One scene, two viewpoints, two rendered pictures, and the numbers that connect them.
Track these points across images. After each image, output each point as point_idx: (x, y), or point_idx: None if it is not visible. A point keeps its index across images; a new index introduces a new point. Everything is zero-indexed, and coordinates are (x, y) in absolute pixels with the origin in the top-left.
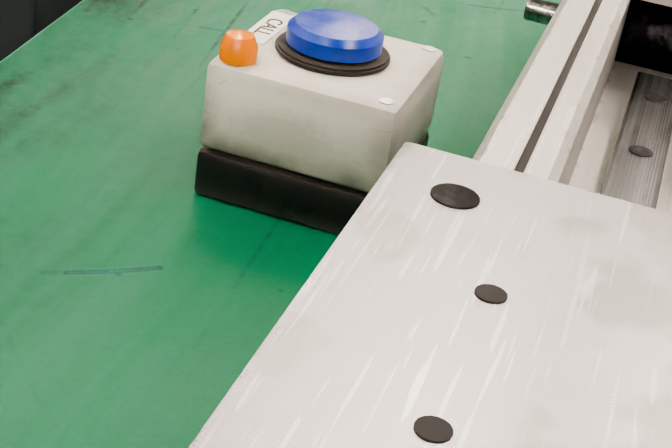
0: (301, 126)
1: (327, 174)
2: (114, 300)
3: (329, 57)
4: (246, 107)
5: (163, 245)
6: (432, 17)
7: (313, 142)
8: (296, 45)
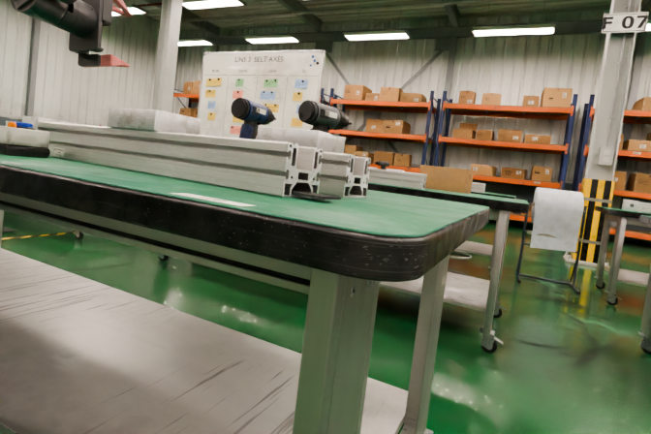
0: (31, 137)
1: (37, 145)
2: (30, 159)
3: (28, 126)
4: (18, 135)
5: (19, 157)
6: None
7: (34, 139)
8: (19, 125)
